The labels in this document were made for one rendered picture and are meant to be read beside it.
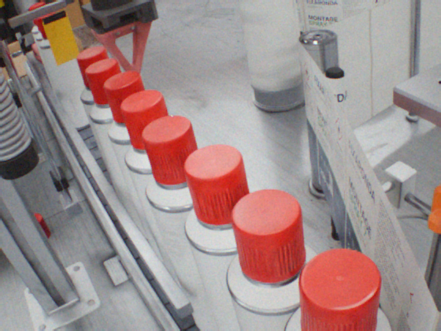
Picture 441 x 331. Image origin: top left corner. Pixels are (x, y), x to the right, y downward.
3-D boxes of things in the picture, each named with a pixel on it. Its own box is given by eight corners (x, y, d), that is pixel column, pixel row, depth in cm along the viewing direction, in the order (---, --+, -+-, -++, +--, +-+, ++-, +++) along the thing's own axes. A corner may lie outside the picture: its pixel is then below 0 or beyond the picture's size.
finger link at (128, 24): (145, 57, 61) (129, -6, 55) (166, 69, 55) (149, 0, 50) (101, 75, 58) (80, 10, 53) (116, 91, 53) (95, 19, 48)
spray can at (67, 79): (100, 121, 76) (63, 11, 64) (73, 134, 74) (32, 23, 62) (92, 112, 79) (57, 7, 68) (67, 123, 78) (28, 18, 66)
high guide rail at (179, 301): (196, 311, 33) (191, 301, 32) (182, 319, 32) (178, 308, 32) (21, 36, 113) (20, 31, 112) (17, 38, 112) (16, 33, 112)
